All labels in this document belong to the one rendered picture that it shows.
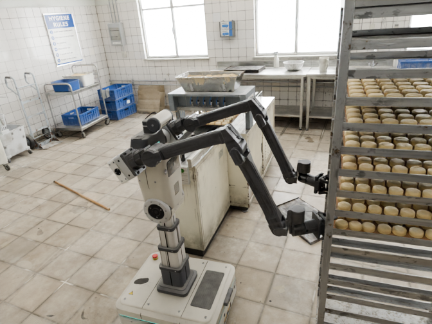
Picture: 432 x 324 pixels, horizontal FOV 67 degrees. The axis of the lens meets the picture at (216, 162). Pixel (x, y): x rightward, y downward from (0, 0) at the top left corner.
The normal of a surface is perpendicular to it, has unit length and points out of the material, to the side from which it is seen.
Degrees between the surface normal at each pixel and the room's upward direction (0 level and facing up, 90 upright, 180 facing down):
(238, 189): 90
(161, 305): 0
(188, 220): 90
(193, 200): 90
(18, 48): 90
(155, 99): 67
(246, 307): 0
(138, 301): 0
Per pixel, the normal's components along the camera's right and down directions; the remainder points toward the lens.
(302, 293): -0.07, -0.90
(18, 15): 0.92, 0.11
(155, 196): -0.29, 0.59
